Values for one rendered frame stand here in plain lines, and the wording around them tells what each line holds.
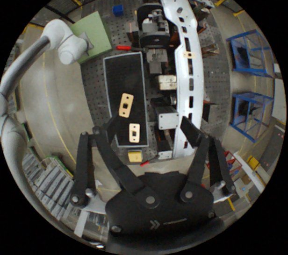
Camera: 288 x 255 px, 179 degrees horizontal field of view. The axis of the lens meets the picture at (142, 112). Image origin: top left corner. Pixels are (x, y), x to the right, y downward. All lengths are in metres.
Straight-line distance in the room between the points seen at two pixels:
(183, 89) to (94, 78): 0.74
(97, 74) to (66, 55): 0.39
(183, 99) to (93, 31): 0.80
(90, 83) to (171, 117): 0.76
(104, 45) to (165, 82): 0.61
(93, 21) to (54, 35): 0.31
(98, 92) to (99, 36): 0.50
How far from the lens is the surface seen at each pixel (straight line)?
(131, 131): 0.37
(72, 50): 0.65
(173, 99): 0.40
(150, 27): 0.40
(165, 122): 0.42
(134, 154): 0.45
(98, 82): 0.88
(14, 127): 0.46
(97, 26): 0.82
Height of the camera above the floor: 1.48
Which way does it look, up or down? 72 degrees down
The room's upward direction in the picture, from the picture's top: 177 degrees counter-clockwise
